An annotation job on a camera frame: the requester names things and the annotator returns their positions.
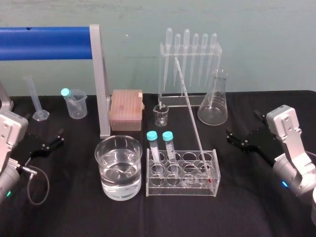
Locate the teal capped centrifuge tube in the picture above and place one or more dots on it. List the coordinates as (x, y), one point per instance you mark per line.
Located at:
(152, 135)
(167, 136)
(66, 92)

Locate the pink pipette tip box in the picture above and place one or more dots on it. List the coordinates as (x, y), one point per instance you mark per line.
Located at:
(126, 109)

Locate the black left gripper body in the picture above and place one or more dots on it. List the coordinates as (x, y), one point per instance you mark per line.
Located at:
(33, 145)

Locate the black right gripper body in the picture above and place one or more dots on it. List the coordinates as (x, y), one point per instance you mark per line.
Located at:
(261, 140)

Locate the clear acrylic pipette stand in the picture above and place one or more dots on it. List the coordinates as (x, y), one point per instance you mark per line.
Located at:
(190, 100)

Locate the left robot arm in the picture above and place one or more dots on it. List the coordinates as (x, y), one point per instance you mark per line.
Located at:
(10, 130)

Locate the long glass thermometer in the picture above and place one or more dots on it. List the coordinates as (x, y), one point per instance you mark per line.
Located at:
(191, 108)

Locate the grey metal device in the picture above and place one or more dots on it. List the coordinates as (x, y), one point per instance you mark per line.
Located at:
(5, 98)

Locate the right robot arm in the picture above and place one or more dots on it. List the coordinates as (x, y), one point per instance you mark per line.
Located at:
(286, 123)

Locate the translucent plastic beaker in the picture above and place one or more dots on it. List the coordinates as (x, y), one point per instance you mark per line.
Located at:
(78, 108)

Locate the blue cylindrical tube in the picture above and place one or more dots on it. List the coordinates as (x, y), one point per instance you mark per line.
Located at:
(44, 43)

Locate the clear plastic graduated cylinder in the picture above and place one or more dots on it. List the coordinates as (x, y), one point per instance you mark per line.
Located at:
(37, 101)

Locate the black table cloth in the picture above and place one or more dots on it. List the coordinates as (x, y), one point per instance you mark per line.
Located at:
(158, 217)

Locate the clear acrylic test tube rack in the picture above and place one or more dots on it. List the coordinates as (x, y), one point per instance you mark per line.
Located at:
(184, 190)

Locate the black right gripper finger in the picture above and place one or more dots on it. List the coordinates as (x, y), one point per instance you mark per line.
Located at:
(260, 117)
(237, 139)

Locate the large glass beaker with water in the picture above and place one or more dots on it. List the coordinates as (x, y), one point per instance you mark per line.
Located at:
(119, 170)

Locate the grey upright support post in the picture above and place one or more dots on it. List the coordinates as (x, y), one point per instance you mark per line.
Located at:
(98, 74)

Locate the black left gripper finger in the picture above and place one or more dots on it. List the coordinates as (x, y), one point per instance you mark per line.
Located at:
(60, 132)
(53, 145)

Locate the glass conical flask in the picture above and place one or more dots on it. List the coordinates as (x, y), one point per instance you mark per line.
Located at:
(213, 108)

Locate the small glass beaker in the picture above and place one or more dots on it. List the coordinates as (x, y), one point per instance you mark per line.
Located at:
(161, 117)

